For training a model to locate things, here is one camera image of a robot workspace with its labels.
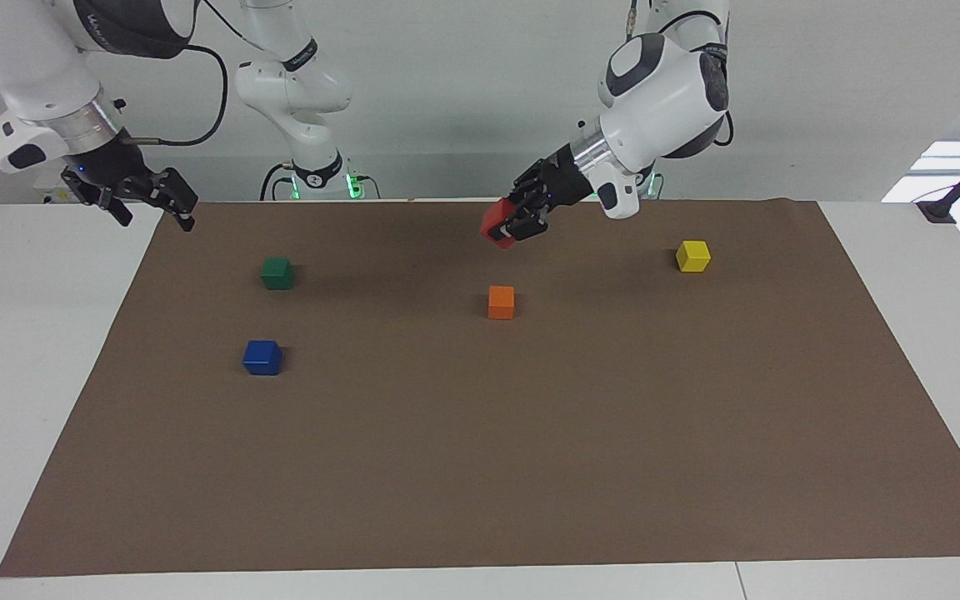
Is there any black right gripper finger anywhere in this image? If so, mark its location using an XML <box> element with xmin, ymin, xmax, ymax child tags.
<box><xmin>154</xmin><ymin>167</ymin><xmax>200</xmax><ymax>233</ymax></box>
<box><xmin>96</xmin><ymin>194</ymin><xmax>133</xmax><ymax>228</ymax></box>

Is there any red wooden block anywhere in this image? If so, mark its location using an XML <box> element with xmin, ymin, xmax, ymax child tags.
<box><xmin>480</xmin><ymin>198</ymin><xmax>519</xmax><ymax>250</ymax></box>

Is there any green wooden block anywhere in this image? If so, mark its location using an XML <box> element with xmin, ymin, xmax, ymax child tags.
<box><xmin>261</xmin><ymin>257</ymin><xmax>295</xmax><ymax>291</ymax></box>

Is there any yellow wooden block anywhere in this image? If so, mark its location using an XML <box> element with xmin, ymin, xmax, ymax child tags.
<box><xmin>676</xmin><ymin>240</ymin><xmax>712</xmax><ymax>273</ymax></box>

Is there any blue wooden block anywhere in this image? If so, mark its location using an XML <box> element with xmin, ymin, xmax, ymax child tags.
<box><xmin>242</xmin><ymin>340</ymin><xmax>283</xmax><ymax>376</ymax></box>

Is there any white power box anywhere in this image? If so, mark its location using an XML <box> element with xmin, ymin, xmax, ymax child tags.
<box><xmin>33</xmin><ymin>177</ymin><xmax>86</xmax><ymax>206</ymax></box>

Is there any brown table mat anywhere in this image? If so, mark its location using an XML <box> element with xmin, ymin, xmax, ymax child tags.
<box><xmin>0</xmin><ymin>198</ymin><xmax>960</xmax><ymax>578</ymax></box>

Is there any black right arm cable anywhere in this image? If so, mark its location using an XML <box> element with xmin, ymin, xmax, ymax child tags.
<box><xmin>117</xmin><ymin>42</ymin><xmax>229</xmax><ymax>148</ymax></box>

